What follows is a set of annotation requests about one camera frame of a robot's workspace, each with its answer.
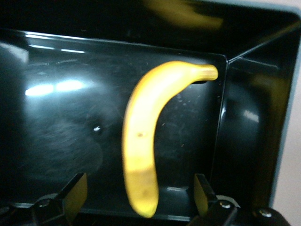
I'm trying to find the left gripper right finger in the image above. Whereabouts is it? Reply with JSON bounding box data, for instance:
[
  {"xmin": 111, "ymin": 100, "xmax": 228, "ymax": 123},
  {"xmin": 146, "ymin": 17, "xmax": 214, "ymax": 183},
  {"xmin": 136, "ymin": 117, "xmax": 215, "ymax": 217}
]
[{"xmin": 190, "ymin": 173, "xmax": 239, "ymax": 226}]

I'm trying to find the black plastic tray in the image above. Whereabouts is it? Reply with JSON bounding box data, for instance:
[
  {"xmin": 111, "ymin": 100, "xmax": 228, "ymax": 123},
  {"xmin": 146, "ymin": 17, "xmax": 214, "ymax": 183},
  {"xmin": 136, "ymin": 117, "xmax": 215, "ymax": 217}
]
[{"xmin": 0, "ymin": 0, "xmax": 301, "ymax": 223}]

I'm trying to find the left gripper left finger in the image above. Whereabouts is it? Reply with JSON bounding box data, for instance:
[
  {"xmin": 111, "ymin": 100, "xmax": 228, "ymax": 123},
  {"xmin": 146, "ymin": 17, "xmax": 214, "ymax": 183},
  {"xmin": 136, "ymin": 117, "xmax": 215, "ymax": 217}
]
[{"xmin": 30, "ymin": 173, "xmax": 88, "ymax": 226}]

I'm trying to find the yellow banana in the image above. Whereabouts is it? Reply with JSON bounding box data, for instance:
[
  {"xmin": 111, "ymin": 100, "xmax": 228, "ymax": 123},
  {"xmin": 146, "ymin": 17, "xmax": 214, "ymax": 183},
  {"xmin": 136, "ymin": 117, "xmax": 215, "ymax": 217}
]
[{"xmin": 122, "ymin": 60, "xmax": 219, "ymax": 218}]

